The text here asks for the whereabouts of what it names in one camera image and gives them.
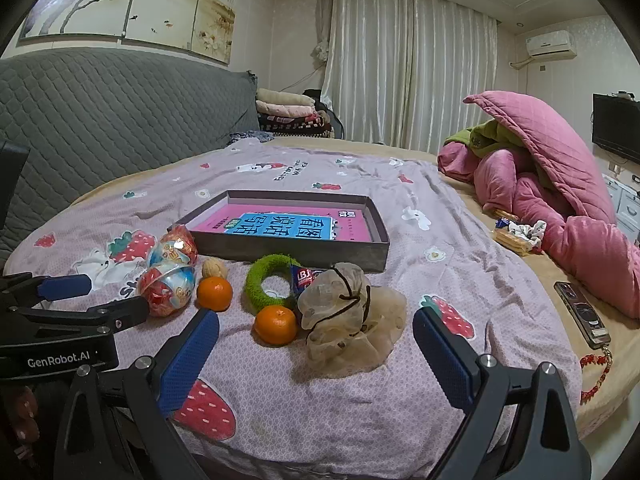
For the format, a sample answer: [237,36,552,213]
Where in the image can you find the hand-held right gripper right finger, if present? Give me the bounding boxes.
[412,305,593,480]

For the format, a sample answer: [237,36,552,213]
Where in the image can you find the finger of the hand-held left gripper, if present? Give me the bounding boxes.
[0,272,93,308]
[0,296,151,346]

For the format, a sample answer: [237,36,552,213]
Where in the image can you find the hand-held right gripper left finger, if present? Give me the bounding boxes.
[52,308,221,480]

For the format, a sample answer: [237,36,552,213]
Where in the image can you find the plastic-wrapped toy egg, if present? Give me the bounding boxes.
[147,224,199,268]
[136,262,197,317]

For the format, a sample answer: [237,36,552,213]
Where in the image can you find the orange tangerine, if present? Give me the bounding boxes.
[196,276,234,311]
[253,305,299,346]

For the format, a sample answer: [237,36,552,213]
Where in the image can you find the walnut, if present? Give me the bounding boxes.
[201,257,230,281]

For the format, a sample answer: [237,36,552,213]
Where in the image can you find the green fuzzy ring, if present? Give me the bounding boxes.
[244,254,303,317]

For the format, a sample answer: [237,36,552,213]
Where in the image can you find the beige sheer drawstring pouch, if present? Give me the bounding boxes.
[297,262,408,378]

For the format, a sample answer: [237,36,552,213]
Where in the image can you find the blue snack packet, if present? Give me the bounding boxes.
[289,264,326,321]

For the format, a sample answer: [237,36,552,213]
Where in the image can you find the grey shallow cardboard box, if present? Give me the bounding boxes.
[173,190,391,272]

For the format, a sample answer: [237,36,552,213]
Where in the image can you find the person's left hand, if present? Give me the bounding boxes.
[0,385,43,466]

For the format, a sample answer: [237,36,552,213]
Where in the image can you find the wafer biscuit packet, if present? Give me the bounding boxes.
[492,227,533,257]

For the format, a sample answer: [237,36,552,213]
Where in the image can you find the smartphone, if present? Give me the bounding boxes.
[553,281,612,350]

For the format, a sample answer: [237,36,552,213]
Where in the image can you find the white patterned scrunchie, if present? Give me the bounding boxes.
[507,219,551,252]

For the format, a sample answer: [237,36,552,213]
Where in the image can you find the pink and blue book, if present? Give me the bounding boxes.
[192,203,373,243]

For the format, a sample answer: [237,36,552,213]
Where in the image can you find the strawberry printed bedsheet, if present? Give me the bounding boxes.
[2,139,583,461]

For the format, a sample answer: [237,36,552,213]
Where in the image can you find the dark patterned cloth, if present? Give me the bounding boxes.
[227,130,273,148]

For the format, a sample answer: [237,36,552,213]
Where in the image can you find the green blanket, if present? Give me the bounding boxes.
[445,119,526,161]

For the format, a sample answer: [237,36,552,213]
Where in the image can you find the pink quilt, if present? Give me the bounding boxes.
[437,90,640,321]

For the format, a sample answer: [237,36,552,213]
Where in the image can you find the white drawer cabinet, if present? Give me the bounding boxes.
[602,172,640,243]

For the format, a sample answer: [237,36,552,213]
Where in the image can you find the stack of folded blankets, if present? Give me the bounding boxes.
[255,88,333,138]

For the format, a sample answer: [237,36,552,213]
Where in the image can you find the black television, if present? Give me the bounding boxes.
[591,92,640,165]

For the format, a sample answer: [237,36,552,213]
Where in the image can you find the white curtains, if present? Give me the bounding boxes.
[320,0,501,153]

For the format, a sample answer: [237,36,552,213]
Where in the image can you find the white air conditioner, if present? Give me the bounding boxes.
[525,30,576,58]

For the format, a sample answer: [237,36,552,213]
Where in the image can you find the red bead strap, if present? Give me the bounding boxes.
[579,345,613,406]

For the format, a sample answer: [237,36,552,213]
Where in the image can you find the floral wall painting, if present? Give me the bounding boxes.
[17,0,237,66]

